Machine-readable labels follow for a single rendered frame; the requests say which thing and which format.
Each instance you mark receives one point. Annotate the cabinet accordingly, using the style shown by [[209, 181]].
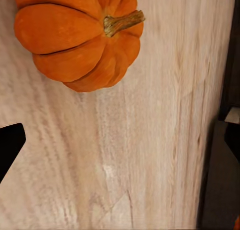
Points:
[[222, 197]]

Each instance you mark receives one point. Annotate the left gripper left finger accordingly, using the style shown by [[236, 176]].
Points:
[[12, 139]]

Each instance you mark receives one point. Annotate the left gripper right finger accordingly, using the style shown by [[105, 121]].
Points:
[[232, 138]]

